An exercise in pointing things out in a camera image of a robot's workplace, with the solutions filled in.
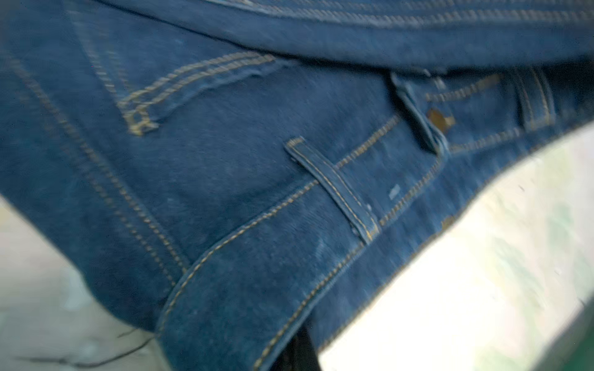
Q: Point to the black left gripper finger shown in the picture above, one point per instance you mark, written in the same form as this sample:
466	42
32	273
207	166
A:
299	354

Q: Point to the dark navy skirt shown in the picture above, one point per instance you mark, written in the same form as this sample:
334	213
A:
223	173

